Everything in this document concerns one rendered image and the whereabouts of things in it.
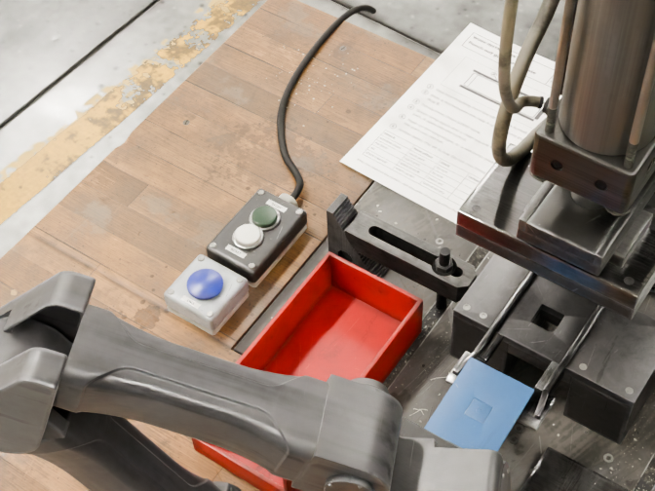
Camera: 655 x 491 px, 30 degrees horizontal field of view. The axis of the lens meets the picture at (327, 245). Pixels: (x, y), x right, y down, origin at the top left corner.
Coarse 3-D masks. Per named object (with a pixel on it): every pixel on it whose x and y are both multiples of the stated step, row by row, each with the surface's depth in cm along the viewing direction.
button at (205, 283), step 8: (200, 272) 134; (208, 272) 134; (216, 272) 134; (192, 280) 133; (200, 280) 133; (208, 280) 133; (216, 280) 133; (192, 288) 133; (200, 288) 132; (208, 288) 132; (216, 288) 132; (192, 296) 133; (200, 296) 132; (208, 296) 132
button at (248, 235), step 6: (240, 228) 137; (246, 228) 137; (252, 228) 137; (240, 234) 137; (246, 234) 137; (252, 234) 137; (258, 234) 137; (240, 240) 136; (246, 240) 136; (252, 240) 136; (258, 240) 137
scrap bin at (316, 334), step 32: (320, 288) 134; (352, 288) 134; (384, 288) 130; (288, 320) 130; (320, 320) 133; (352, 320) 133; (384, 320) 133; (416, 320) 129; (256, 352) 126; (288, 352) 131; (320, 352) 131; (352, 352) 131; (384, 352) 124; (256, 480) 120; (288, 480) 116
